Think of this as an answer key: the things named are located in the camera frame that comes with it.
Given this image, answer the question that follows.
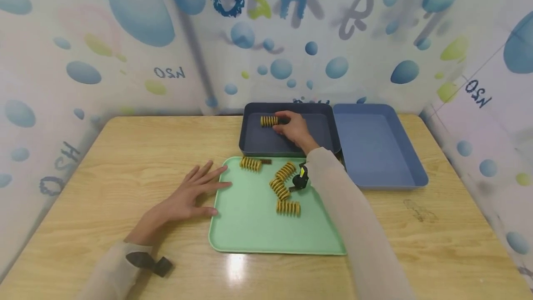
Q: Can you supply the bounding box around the person's right hand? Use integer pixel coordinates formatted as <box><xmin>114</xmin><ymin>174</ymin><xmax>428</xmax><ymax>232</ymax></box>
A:
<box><xmin>272</xmin><ymin>110</ymin><xmax>321</xmax><ymax>156</ymax></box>

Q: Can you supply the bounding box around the person's left hand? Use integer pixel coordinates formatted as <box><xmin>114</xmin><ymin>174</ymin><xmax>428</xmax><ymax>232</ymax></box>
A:
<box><xmin>124</xmin><ymin>160</ymin><xmax>233</xmax><ymax>247</ymax></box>

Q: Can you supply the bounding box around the person's right forearm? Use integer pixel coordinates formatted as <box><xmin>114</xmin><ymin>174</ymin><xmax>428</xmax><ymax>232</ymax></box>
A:
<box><xmin>305</xmin><ymin>147</ymin><xmax>417</xmax><ymax>300</ymax></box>

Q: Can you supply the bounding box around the person's left forearm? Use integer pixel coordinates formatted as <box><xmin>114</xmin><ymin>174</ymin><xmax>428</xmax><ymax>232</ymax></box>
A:
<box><xmin>76</xmin><ymin>240</ymin><xmax>155</xmax><ymax>300</ymax></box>

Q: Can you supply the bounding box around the dark blue plastic tray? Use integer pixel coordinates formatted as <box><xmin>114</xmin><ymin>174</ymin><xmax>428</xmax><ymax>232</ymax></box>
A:
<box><xmin>238</xmin><ymin>102</ymin><xmax>341</xmax><ymax>158</ymax></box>

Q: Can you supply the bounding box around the mint green plastic tray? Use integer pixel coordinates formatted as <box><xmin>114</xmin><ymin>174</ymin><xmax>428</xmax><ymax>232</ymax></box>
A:
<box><xmin>208</xmin><ymin>156</ymin><xmax>347</xmax><ymax>256</ymax></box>

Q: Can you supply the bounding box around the black wrist band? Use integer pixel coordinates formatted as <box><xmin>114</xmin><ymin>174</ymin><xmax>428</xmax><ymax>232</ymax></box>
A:
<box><xmin>292</xmin><ymin>162</ymin><xmax>310</xmax><ymax>189</ymax></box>
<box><xmin>125</xmin><ymin>251</ymin><xmax>174</xmax><ymax>278</ymax></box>

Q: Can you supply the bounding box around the light blue plastic tray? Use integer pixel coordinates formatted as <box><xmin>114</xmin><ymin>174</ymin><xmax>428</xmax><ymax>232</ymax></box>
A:
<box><xmin>333</xmin><ymin>103</ymin><xmax>429</xmax><ymax>190</ymax></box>

